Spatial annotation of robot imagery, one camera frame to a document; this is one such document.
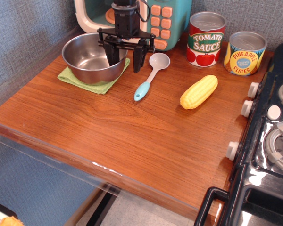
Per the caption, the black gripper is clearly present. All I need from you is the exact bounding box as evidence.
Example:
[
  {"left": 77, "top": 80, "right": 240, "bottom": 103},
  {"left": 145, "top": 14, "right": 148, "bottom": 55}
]
[{"left": 97, "top": 3, "right": 155, "bottom": 73}]

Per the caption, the tomato sauce can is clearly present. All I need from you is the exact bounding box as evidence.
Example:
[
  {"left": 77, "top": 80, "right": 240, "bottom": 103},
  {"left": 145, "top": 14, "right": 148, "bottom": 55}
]
[{"left": 186, "top": 11, "right": 226, "bottom": 67}]

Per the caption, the black toy stove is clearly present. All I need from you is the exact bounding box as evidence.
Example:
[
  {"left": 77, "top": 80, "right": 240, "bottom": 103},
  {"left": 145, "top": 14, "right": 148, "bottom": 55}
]
[{"left": 194, "top": 43, "right": 283, "bottom": 226}]

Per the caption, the teal toy microwave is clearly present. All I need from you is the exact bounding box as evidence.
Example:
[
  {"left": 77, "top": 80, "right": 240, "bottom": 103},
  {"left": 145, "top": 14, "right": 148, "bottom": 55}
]
[{"left": 74, "top": 0, "right": 192, "bottom": 51}]

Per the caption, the yellow toy corn cob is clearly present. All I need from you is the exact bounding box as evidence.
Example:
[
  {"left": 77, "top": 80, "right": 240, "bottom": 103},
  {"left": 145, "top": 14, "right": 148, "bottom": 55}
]
[{"left": 180, "top": 75, "right": 218, "bottom": 110}]

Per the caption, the stainless steel bowl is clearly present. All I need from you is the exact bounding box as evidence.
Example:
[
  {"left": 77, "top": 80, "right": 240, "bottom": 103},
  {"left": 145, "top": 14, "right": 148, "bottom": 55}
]
[{"left": 62, "top": 32, "right": 128, "bottom": 85}]

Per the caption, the white spoon teal handle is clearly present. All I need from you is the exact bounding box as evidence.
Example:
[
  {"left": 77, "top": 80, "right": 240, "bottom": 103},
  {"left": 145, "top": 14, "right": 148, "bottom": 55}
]
[{"left": 133, "top": 53, "right": 170, "bottom": 101}]

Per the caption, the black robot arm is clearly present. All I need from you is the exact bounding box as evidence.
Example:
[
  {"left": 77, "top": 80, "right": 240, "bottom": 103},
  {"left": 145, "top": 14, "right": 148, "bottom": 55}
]
[{"left": 97, "top": 0, "right": 156, "bottom": 73}]

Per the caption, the green folded cloth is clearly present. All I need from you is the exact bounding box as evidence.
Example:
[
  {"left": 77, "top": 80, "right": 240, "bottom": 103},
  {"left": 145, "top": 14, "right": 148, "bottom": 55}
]
[{"left": 57, "top": 58, "right": 130, "bottom": 95}]

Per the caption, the pineapple slices can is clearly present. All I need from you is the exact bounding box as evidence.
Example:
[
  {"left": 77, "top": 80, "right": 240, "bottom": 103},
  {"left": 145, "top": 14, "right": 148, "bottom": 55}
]
[{"left": 224, "top": 31, "right": 267, "bottom": 76}]

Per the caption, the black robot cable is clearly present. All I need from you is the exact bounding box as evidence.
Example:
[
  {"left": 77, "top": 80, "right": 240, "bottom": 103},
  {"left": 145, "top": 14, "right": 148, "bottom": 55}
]
[{"left": 135, "top": 0, "right": 151, "bottom": 23}]

